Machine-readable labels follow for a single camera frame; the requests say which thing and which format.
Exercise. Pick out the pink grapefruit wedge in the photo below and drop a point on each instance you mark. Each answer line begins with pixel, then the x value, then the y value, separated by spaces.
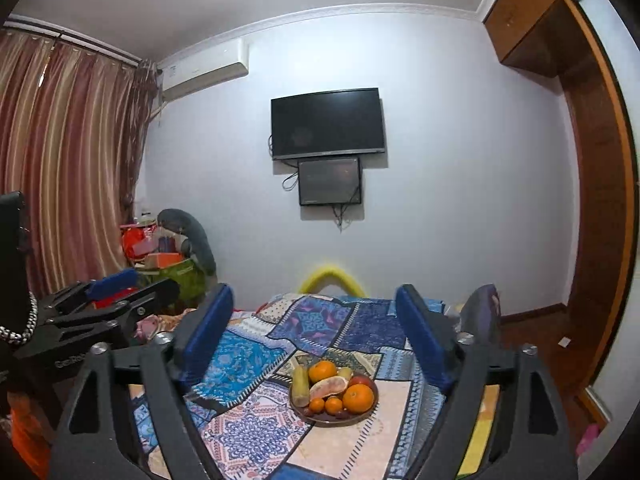
pixel 327 387

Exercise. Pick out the patchwork printed cloth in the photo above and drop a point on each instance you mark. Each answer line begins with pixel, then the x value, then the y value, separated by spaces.
pixel 250 410

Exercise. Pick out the yellow foam tube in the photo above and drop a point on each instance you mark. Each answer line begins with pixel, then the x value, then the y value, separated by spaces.
pixel 330 277

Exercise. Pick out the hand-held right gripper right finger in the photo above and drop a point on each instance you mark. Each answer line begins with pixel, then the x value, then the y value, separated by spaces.
pixel 425 335

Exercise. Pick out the pink floor item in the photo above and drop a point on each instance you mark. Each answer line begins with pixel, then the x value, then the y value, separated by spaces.
pixel 587 442

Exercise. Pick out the small mandarin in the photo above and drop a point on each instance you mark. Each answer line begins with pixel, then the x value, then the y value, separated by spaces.
pixel 333 404
pixel 316 405

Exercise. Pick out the medium mandarin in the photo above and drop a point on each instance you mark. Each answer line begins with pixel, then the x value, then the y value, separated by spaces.
pixel 322 371

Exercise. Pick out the pink toy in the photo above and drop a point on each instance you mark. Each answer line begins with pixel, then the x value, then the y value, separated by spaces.
pixel 150 327

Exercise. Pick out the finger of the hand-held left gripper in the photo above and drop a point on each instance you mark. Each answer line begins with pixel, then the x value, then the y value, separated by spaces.
pixel 112 282
pixel 150 297

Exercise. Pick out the orange cloth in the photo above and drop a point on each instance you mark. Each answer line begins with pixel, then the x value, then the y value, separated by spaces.
pixel 27 435

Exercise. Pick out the large orange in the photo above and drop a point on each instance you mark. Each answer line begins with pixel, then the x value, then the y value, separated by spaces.
pixel 357 398

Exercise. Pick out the white air conditioner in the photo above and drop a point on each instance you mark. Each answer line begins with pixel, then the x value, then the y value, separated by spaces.
pixel 200 72

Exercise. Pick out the brown wooden wardrobe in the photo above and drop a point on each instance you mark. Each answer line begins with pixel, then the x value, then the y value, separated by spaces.
pixel 600 185

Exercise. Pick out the curtain rod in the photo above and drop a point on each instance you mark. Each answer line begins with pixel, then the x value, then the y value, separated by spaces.
pixel 70 40

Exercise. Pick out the striped brown curtain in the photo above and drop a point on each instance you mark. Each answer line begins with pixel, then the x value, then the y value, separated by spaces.
pixel 65 160

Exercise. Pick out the white wall outlet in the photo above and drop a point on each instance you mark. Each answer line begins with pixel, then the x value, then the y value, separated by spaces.
pixel 565 342

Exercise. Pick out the yellow blanket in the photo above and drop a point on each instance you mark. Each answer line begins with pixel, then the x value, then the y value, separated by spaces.
pixel 480 425

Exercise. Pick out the dark purple round plate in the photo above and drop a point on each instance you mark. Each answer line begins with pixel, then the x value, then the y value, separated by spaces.
pixel 345 421

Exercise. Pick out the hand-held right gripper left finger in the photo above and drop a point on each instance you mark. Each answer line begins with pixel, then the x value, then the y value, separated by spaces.
pixel 210 330

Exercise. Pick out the small black wall monitor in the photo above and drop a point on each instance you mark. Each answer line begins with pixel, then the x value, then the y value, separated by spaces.
pixel 330 180

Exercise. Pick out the black wall television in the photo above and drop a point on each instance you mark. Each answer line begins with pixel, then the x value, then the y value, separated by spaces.
pixel 327 122

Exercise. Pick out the red bag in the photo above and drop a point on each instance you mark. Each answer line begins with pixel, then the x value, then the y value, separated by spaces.
pixel 132 240

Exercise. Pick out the orange box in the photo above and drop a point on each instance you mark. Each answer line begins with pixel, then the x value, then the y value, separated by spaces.
pixel 162 260

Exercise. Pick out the yellow-green sugarcane piece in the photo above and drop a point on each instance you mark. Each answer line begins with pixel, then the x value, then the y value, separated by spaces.
pixel 300 385
pixel 345 372

